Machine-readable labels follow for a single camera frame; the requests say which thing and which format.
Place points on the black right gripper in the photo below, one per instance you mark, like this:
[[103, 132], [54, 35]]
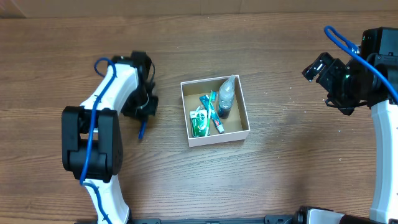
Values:
[[325, 73]]

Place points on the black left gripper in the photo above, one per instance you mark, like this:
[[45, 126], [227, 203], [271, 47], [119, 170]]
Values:
[[144, 106]]

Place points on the blue disposable razor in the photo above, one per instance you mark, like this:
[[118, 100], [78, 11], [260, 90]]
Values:
[[142, 129]]

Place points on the green Dettol soap bar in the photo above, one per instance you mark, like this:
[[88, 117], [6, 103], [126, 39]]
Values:
[[199, 122]]

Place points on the Colgate toothpaste tube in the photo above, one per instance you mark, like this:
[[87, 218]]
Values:
[[214, 116]]

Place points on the green white toothbrush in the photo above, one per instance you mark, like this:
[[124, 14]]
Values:
[[211, 97]]

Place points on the clear bottle with dark liquid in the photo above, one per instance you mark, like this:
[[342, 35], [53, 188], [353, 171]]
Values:
[[226, 97]]

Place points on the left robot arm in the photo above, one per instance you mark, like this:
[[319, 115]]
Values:
[[92, 146]]

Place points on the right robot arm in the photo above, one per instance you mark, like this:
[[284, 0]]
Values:
[[384, 114]]

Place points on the white cardboard box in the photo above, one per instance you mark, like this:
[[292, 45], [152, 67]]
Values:
[[236, 126]]

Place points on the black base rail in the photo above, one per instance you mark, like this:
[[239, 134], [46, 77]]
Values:
[[268, 219]]

